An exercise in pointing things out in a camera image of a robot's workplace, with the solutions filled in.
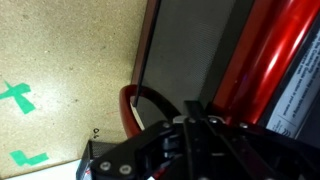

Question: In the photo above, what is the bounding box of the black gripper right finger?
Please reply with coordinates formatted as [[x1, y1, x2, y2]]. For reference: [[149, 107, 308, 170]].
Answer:
[[196, 100, 320, 180]]

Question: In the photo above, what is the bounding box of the green tape corner mark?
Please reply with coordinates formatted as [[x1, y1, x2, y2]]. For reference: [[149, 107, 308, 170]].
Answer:
[[9, 149, 50, 167]]

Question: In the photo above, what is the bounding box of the red microwave door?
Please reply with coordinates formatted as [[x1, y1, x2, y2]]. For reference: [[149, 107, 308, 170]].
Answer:
[[119, 0, 320, 148]]

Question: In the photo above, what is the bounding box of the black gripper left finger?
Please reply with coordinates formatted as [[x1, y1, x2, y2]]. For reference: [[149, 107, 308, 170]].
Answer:
[[89, 100, 205, 180]]

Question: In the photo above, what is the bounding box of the green tape cross mark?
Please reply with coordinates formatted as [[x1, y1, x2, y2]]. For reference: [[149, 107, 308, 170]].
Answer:
[[0, 81, 37, 115]]

